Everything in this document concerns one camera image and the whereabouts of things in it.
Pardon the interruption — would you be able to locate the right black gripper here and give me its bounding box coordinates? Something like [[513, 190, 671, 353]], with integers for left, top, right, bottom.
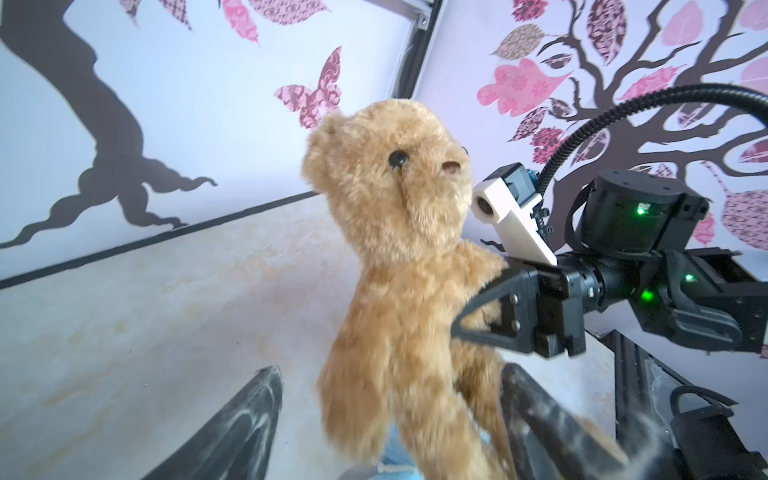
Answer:
[[451, 254, 606, 358]]

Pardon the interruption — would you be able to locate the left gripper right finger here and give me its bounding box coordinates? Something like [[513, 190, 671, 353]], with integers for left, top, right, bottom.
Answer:
[[500, 363, 627, 479]]

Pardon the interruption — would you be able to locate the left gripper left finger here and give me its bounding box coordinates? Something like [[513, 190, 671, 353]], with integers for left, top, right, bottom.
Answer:
[[145, 365, 283, 480]]

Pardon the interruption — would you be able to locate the brown plush teddy bear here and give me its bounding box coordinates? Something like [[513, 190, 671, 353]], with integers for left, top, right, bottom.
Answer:
[[302, 99, 516, 479]]

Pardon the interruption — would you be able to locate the light blue fleece hoodie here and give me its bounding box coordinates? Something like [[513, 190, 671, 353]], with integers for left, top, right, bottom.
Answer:
[[359, 422, 493, 480]]

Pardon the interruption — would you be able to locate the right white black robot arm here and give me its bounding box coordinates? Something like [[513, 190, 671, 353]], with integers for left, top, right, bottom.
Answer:
[[452, 163, 767, 358]]

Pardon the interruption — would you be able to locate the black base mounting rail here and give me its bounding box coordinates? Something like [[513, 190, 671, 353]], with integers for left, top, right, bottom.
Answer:
[[599, 328, 768, 480]]

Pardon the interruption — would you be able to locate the right black corrugated cable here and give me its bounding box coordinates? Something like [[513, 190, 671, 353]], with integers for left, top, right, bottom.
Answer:
[[533, 83, 768, 199]]

